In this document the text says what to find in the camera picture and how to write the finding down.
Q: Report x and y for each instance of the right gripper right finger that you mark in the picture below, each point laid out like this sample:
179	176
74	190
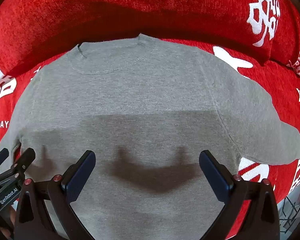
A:
261	220

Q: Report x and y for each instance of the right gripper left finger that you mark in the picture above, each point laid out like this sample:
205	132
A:
33	220

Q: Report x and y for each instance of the grey t-shirt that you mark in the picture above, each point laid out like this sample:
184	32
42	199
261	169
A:
140	109

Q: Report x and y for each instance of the left hand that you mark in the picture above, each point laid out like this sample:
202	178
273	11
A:
7	228

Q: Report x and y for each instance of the red wedding pillow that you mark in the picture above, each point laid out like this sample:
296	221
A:
34	30

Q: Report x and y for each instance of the metal wire rack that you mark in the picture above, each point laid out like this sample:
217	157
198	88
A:
289	213

